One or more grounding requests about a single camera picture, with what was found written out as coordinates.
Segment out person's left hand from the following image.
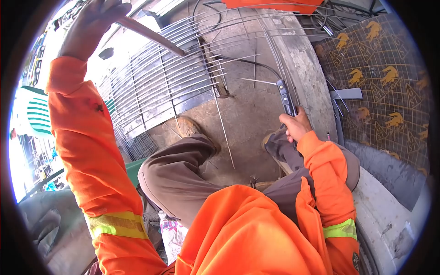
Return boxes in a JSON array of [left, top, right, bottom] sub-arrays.
[[58, 0, 133, 63]]

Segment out person's body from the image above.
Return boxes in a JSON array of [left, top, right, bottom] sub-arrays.
[[90, 184, 361, 275]]

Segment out wire mesh panel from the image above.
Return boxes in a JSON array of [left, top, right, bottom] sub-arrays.
[[113, 128, 159, 163]]

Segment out steel rod grille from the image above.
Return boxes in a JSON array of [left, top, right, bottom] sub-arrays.
[[96, 10, 263, 140]]

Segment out grey metal sheet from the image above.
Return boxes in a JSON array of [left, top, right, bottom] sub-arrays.
[[343, 138, 428, 212]]

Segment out board with gold animal print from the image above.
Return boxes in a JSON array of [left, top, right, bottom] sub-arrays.
[[313, 13, 431, 176]]

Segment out orange sheet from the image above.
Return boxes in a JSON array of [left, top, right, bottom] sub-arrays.
[[222, 0, 324, 15]]

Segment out black welding cable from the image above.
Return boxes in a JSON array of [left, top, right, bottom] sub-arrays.
[[217, 53, 283, 81]]

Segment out person's right hand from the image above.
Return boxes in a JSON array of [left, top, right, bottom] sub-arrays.
[[279, 106, 314, 143]]

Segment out green striped plastic chair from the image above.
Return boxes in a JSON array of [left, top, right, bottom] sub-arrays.
[[13, 85, 116, 139]]

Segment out grey flat metal strip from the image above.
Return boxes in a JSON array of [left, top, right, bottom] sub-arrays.
[[329, 88, 363, 100]]

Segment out black welding electrode holder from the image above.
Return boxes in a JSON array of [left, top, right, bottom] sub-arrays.
[[276, 79, 298, 118]]

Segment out short loose steel rod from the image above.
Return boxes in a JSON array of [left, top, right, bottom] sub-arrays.
[[240, 78, 278, 86]]

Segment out steel bar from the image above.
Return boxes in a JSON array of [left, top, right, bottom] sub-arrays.
[[114, 15, 186, 58]]

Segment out printed white sack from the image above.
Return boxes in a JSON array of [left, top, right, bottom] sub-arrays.
[[157, 210, 189, 266]]

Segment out long loose steel rod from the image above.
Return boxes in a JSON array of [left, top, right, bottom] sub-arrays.
[[212, 86, 236, 170]]

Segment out person's left fingers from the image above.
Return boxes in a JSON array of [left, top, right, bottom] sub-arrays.
[[82, 0, 133, 25]]

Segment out person's legs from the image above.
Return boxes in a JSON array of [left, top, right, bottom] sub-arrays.
[[137, 116, 361, 229]]

